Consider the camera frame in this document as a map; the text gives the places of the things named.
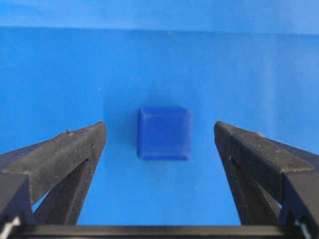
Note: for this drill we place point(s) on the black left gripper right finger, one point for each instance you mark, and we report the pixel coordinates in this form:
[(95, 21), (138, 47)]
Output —
[(271, 183)]

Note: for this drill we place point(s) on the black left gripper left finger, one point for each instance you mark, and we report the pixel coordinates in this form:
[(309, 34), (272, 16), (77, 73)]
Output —
[(47, 182)]

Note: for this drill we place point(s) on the blue cube block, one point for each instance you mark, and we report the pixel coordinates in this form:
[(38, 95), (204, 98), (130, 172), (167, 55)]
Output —
[(164, 133)]

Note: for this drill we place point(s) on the blue table cloth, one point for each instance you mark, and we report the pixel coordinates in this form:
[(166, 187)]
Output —
[(67, 64)]

